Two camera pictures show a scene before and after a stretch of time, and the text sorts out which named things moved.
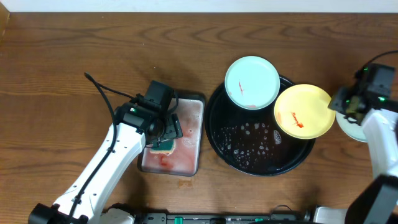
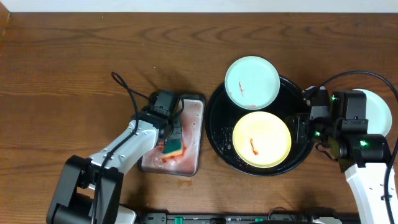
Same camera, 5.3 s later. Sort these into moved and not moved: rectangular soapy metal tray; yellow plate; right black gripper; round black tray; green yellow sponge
Moved: yellow plate; right black gripper; green yellow sponge
Not moved: round black tray; rectangular soapy metal tray
